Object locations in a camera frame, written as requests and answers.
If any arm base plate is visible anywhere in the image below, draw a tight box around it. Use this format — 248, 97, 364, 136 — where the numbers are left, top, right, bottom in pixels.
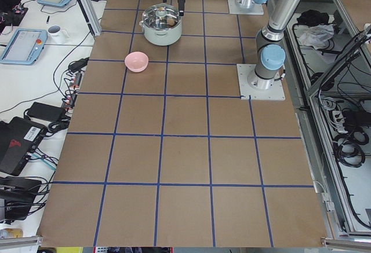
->
227, 0, 264, 15
237, 64, 285, 101

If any near teach pendant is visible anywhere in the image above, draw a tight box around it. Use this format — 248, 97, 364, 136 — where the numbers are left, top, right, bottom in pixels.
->
1, 28, 48, 65

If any pink bowl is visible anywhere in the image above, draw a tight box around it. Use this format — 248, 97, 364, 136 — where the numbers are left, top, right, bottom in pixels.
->
124, 52, 149, 72

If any glass pot lid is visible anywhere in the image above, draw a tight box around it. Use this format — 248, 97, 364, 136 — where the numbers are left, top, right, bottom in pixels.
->
142, 3, 181, 30

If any white mug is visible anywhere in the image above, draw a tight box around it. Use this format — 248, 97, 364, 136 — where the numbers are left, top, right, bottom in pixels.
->
48, 25, 70, 45

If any brown egg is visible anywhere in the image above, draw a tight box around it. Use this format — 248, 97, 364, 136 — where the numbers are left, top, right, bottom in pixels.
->
166, 19, 176, 27

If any pale green electric pot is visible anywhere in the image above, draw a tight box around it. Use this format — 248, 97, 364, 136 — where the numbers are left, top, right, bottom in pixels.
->
139, 18, 183, 46

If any aluminium frame post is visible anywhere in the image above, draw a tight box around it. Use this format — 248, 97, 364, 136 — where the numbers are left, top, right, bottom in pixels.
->
77, 0, 102, 38

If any black laptop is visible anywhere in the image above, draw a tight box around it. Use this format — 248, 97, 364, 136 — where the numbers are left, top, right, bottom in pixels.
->
1, 116, 47, 176

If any black power adapter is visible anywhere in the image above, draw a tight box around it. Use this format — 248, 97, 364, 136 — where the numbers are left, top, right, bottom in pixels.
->
24, 102, 66, 122

